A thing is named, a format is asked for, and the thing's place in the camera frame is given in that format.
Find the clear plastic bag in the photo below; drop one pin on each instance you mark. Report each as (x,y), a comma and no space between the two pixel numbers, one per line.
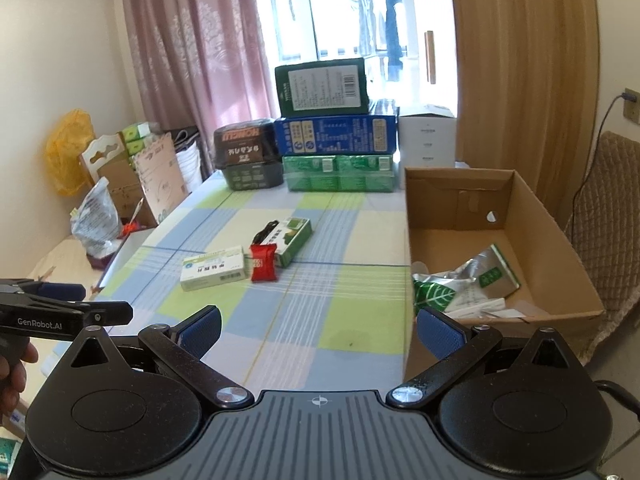
(96,223)

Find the yellow plastic bag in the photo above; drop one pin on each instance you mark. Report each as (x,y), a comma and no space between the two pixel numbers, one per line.
(65,143)

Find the blue carton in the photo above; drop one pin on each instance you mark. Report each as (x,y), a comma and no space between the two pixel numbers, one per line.
(334,135)

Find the pink curtain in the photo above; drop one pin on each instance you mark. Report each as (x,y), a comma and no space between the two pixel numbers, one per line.
(199,63)

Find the wall power socket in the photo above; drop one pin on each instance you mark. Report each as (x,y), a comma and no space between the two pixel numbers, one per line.
(631,110)

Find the dark green carton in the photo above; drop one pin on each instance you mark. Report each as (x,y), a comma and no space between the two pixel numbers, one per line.
(322,88)

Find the cardboard boxes pile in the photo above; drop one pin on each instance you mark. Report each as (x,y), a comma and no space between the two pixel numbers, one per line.
(141,167)

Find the checkered tablecloth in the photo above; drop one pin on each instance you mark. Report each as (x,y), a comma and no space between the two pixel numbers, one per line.
(336,318)

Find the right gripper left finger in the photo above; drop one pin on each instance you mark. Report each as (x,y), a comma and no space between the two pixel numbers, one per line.
(180,349)

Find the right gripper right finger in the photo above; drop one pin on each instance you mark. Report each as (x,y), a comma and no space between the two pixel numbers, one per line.
(458,351)

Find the brown cardboard box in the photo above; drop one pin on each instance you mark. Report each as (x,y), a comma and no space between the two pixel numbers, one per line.
(453,214)

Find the white tall box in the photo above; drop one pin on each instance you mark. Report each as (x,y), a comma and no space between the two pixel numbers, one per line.
(427,137)

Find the white laundry basket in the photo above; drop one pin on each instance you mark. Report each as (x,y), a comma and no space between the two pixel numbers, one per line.
(188,153)

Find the red snack packet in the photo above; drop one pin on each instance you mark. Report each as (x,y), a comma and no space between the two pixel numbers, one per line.
(263,262)

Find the green wrapped carton pack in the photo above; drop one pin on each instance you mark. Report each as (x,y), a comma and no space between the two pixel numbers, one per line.
(339,173)

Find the person left hand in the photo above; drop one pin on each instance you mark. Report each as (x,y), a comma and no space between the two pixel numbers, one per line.
(13,379)

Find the black instant noodle bowl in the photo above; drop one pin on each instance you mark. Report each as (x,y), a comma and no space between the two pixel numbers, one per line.
(247,155)

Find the silver foil leaf pouch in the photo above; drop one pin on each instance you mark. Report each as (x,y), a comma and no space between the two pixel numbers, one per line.
(486,276)

